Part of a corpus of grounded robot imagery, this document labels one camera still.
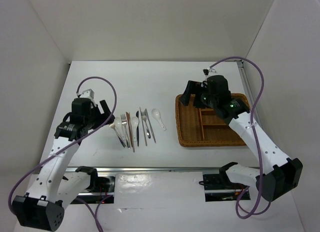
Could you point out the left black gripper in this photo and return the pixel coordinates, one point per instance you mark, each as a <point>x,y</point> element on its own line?
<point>107,112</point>

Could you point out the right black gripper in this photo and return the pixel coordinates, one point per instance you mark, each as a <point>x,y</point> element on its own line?
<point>192,87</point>

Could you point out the silver fork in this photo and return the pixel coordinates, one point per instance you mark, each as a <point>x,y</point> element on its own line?
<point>112,126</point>
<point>146,126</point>
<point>124,129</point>

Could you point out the white ceramic spoon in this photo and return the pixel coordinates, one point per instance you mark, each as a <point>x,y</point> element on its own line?
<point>135,125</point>
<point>157,116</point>
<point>118,125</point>

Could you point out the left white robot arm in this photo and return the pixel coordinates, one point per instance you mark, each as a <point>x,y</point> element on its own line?
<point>43,205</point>

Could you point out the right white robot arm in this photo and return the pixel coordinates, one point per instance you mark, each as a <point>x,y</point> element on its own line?
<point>277,173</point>

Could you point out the copper knife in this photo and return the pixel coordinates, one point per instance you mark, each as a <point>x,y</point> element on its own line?
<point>131,131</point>

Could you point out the brown wicker divided tray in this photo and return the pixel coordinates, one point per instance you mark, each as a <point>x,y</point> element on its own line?
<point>202,128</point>

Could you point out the silver knife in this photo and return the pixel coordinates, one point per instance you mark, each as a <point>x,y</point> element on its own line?
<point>150,126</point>

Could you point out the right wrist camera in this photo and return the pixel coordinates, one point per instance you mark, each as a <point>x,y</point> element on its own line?
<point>209,72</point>

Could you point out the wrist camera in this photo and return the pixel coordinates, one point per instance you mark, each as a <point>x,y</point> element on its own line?
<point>89,94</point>
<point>209,72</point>

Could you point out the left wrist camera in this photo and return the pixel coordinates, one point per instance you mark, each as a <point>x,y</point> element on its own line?
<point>89,94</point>

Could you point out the aluminium table rail front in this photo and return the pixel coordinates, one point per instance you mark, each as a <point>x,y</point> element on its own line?
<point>156,169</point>

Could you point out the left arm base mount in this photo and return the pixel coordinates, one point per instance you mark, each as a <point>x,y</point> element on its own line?
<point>103,191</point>

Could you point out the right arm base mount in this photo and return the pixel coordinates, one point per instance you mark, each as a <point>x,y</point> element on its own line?
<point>218,190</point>

